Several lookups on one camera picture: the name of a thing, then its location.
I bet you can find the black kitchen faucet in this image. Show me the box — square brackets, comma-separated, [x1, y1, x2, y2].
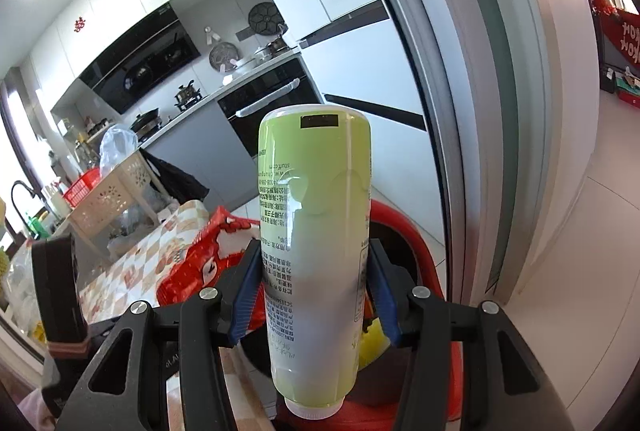
[8, 179, 48, 242]

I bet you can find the clear plastic bag on counter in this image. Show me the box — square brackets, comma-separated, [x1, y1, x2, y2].
[100, 124, 139, 178]

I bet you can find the red plastic basket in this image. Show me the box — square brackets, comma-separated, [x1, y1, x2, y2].
[63, 168, 101, 209]

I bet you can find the white refrigerator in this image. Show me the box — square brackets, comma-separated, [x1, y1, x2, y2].
[302, 0, 445, 258]

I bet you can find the red bag in living room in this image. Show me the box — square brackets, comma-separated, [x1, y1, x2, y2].
[588, 0, 639, 90]

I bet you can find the light green lotion bottle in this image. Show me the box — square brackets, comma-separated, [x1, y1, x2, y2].
[258, 105, 371, 420]

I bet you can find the black built-in oven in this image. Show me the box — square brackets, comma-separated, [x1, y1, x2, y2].
[218, 56, 322, 158]

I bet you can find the yellow foam fruit net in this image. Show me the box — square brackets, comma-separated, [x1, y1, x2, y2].
[358, 318, 390, 370]

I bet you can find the black trash bin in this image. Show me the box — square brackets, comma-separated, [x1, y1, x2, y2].
[240, 219, 421, 412]

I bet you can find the clear plastic bag by window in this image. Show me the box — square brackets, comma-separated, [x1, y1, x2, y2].
[2, 240, 47, 345]

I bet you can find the black range hood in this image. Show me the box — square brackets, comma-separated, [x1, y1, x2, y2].
[79, 3, 200, 113]

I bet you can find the red plastic stool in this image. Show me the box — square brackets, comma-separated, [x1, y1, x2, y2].
[267, 201, 462, 430]

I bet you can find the patterned checkered tablecloth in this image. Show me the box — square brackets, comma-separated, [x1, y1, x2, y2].
[79, 200, 272, 430]

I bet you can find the red plastic bag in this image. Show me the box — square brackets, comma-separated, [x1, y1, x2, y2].
[155, 206, 266, 341]

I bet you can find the black cooking pot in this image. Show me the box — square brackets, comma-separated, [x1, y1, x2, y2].
[175, 80, 203, 112]

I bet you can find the black hanging baking pan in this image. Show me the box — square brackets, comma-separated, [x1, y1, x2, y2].
[235, 2, 288, 41]

